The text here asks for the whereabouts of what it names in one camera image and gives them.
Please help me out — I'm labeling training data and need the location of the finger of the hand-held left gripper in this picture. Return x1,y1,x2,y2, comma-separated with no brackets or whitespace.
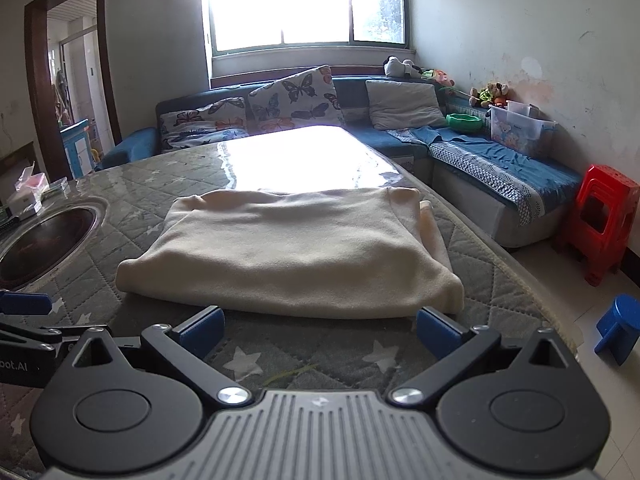
0,289,54,316
0,319,109,350

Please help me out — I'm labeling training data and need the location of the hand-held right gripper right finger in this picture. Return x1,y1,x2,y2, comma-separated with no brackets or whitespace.
389,306,583,406

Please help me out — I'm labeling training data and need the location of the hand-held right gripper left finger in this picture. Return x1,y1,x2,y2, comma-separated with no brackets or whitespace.
64,305,254,407

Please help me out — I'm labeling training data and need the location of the cream knit garment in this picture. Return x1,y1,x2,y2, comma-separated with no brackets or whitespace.
116,186,465,320

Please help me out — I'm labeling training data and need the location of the round recessed table burner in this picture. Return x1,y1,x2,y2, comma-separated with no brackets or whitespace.
0,198,110,292

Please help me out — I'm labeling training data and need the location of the small white box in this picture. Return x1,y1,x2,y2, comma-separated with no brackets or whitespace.
5,192,44,219

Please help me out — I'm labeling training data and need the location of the clear plastic tissue packet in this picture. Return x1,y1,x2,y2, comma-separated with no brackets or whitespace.
13,161,50,197

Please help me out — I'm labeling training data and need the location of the blue and white cabinet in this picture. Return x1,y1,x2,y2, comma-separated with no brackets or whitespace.
59,118,96,180

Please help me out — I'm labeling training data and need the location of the blue sofa sheet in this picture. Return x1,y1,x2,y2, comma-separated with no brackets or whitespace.
387,124,584,226

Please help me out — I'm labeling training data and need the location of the small blue plastic stool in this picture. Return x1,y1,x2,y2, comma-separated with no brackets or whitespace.
593,293,640,366

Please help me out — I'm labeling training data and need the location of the blue corner sofa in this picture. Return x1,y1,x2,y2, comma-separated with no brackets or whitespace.
95,65,584,249

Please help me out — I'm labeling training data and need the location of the flat butterfly print cushion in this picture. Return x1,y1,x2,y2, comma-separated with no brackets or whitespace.
160,97,251,154

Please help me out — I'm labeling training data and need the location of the green plastic basin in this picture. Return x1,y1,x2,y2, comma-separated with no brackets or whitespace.
445,113,485,134

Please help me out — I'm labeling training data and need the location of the clear plastic storage box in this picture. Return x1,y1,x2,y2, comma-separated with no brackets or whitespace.
488,104,557,159

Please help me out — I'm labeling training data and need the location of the red plastic stool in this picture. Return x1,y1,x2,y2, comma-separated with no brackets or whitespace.
552,163,640,287

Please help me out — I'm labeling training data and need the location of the plain grey cushion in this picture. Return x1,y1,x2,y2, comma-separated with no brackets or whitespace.
365,79,447,132

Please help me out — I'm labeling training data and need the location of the small clear plastic container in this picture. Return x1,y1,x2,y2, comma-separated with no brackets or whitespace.
506,100,540,119

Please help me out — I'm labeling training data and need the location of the large butterfly print cushion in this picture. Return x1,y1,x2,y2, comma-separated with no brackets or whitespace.
247,64,346,136

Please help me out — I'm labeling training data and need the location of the colourful plastic toy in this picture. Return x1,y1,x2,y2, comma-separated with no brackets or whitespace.
422,68,456,87

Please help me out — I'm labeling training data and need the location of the black and white plush toy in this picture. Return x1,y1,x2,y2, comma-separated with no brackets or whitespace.
383,55,424,80

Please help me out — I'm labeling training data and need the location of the large window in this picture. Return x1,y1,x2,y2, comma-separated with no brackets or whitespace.
200,0,419,59

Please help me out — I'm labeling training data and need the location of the brown wooden door frame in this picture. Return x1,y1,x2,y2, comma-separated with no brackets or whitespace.
24,0,124,181

